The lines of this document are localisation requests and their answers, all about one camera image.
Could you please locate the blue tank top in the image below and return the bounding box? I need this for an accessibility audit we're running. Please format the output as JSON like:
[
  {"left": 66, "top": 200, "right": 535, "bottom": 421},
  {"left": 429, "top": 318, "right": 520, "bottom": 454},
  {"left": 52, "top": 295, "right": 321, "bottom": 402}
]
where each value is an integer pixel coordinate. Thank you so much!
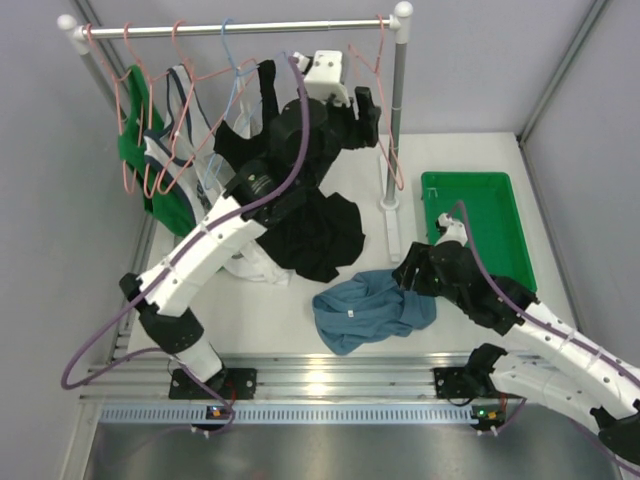
[{"left": 311, "top": 270, "right": 437, "bottom": 356}]

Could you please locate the green plastic tray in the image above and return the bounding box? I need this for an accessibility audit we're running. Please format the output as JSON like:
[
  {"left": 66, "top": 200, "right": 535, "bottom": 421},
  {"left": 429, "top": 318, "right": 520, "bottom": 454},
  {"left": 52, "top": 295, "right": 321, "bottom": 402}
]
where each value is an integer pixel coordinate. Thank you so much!
[{"left": 421, "top": 172, "right": 537, "bottom": 292}]

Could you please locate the pink hanger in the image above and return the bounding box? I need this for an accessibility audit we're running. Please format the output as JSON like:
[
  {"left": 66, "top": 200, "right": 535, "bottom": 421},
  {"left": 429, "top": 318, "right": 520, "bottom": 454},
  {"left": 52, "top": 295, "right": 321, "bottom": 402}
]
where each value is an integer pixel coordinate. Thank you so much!
[
  {"left": 123, "top": 22, "right": 161, "bottom": 199},
  {"left": 348, "top": 14, "right": 405, "bottom": 191},
  {"left": 156, "top": 19, "right": 258, "bottom": 196},
  {"left": 86, "top": 23, "right": 137, "bottom": 195}
]

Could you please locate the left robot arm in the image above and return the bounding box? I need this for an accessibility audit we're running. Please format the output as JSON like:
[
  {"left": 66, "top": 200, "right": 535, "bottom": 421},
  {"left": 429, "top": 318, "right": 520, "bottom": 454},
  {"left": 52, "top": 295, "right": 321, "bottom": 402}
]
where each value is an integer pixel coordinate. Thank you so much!
[{"left": 120, "top": 86, "right": 381, "bottom": 397}]

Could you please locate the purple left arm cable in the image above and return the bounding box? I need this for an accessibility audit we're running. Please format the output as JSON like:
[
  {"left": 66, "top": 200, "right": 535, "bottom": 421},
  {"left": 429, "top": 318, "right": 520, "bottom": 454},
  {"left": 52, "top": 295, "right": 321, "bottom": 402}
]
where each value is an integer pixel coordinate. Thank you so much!
[{"left": 60, "top": 49, "right": 311, "bottom": 436}]

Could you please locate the blue wire hanger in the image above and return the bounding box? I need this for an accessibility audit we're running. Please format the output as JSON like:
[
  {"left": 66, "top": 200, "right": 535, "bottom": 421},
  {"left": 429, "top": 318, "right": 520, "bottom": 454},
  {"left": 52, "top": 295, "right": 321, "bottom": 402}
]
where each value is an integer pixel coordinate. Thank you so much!
[{"left": 203, "top": 18, "right": 261, "bottom": 191}]

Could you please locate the aluminium rail base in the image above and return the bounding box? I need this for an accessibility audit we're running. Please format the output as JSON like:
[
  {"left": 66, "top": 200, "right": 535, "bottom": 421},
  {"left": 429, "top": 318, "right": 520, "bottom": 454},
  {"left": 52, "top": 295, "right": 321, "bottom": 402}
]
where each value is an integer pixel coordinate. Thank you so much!
[{"left": 79, "top": 352, "right": 626, "bottom": 401}]

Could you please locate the white printed tank top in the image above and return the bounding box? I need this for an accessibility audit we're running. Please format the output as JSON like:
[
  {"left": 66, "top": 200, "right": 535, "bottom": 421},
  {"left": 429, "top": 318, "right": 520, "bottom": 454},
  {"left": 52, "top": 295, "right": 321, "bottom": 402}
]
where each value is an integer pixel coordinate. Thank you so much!
[{"left": 143, "top": 64, "right": 292, "bottom": 286}]

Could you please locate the perforated cable duct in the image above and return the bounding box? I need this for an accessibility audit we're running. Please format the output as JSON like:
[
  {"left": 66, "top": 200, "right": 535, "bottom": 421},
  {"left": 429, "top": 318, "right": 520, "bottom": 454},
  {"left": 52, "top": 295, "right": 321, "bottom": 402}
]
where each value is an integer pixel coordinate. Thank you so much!
[{"left": 98, "top": 402, "right": 506, "bottom": 426}]

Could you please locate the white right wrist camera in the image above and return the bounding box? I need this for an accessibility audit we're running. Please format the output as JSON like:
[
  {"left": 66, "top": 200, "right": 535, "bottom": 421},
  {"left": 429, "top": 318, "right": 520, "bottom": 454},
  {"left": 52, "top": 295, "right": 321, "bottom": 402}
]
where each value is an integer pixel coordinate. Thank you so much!
[{"left": 435, "top": 213, "right": 468, "bottom": 247}]

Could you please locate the black tank top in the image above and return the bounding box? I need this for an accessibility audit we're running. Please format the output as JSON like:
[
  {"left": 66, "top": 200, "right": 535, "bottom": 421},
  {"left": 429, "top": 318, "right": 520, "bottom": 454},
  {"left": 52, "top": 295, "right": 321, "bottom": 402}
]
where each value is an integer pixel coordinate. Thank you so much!
[{"left": 214, "top": 60, "right": 365, "bottom": 283}]

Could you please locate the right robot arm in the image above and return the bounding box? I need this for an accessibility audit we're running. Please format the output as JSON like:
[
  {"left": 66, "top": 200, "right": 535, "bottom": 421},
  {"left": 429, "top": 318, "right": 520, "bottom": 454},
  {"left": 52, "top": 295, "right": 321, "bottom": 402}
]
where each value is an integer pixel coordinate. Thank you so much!
[{"left": 392, "top": 241, "right": 639, "bottom": 464}]

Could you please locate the white garment rack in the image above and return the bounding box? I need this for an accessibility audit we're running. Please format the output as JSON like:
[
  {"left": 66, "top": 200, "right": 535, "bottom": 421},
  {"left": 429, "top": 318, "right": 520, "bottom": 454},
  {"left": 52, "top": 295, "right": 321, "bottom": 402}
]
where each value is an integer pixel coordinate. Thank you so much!
[{"left": 57, "top": 1, "right": 413, "bottom": 263}]

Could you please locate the green tank top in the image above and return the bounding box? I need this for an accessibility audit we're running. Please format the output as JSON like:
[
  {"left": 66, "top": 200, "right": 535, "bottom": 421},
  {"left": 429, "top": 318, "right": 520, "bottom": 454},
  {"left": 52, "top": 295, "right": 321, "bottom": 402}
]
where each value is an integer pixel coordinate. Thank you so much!
[{"left": 118, "top": 65, "right": 198, "bottom": 238}]

